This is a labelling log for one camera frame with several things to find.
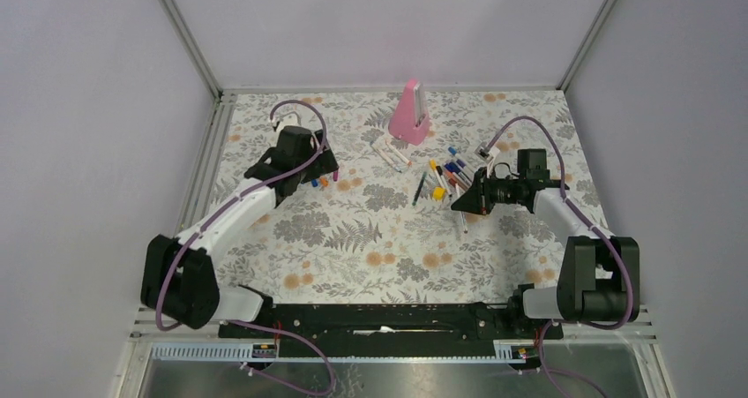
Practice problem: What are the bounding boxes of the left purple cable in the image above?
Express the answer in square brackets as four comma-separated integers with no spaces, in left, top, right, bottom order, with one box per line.
[155,99,330,332]

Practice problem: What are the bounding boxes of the red brown capped marker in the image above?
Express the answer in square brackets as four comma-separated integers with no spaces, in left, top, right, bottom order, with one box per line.
[445,172,468,191]

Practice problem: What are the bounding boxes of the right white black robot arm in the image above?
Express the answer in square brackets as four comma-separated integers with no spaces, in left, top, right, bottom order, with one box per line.
[451,148,640,338]

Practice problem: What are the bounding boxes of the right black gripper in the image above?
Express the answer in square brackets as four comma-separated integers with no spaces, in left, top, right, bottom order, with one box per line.
[451,167,524,216]

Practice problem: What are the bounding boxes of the pink metronome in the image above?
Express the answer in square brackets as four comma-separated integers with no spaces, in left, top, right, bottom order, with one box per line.
[388,79,430,146]

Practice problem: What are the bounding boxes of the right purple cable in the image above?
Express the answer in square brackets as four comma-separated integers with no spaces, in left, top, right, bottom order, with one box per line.
[484,116,635,385]

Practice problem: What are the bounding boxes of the purple cable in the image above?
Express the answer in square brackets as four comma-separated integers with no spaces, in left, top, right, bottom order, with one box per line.
[484,116,635,385]
[155,99,330,332]

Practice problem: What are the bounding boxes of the dark green marker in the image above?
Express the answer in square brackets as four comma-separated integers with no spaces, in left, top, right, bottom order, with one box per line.
[412,171,428,207]

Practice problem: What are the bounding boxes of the blue capped white marker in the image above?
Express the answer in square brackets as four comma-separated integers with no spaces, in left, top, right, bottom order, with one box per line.
[370,143,402,173]

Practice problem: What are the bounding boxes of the yellow cube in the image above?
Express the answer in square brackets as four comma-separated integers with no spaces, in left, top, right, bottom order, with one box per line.
[431,187,446,200]

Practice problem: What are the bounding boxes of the floral table mat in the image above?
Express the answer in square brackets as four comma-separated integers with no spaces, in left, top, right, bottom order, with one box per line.
[212,91,607,304]

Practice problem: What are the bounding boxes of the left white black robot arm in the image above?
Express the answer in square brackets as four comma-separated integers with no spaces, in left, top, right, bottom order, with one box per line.
[140,125,339,337]

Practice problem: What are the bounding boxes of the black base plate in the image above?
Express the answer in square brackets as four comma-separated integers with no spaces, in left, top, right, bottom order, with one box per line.
[219,303,544,359]

